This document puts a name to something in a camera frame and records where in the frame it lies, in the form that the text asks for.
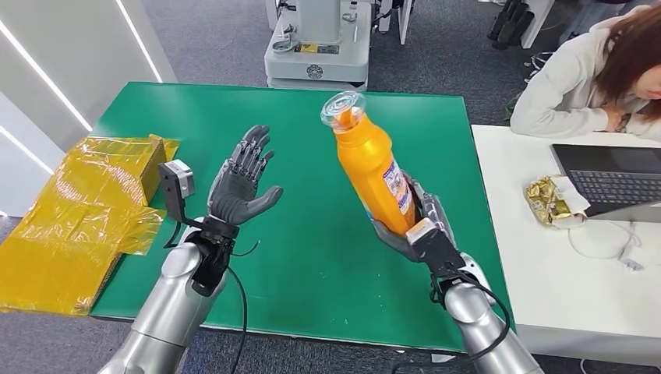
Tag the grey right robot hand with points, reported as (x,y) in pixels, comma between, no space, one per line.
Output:
(439,214)

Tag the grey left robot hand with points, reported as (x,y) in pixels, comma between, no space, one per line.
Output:
(237,191)

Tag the orange bottle with clear cap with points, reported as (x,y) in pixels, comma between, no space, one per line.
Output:
(369,165)

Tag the white robot base machine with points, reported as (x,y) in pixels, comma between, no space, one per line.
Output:
(315,67)

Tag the gold foil wrapper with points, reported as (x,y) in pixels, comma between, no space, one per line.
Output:
(545,201)

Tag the green table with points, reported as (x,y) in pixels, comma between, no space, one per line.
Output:
(310,279)

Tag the yellow film wrapped box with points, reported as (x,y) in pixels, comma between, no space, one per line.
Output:
(108,170)

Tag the white tissue paper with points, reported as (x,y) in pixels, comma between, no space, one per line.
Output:
(577,198)

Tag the white desk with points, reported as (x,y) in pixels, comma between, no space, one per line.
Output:
(557,304)

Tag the dark grey laptop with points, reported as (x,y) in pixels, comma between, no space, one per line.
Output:
(609,180)

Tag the person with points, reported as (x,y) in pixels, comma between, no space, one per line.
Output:
(588,15)
(563,88)

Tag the yellow flat film bag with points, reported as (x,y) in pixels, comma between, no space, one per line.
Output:
(57,263)

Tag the white furniture panel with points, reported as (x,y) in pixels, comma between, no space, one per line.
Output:
(404,20)

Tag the black shoes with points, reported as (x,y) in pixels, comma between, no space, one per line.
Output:
(508,26)

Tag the white cabinet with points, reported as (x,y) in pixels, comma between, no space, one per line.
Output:
(537,20)

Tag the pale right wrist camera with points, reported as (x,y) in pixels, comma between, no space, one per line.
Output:
(426,232)

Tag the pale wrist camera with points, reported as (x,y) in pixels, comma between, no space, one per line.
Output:
(180,178)
(426,232)

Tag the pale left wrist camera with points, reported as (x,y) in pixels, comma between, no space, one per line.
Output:
(180,178)

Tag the white wall light strip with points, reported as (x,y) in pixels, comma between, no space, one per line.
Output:
(139,41)
(46,77)

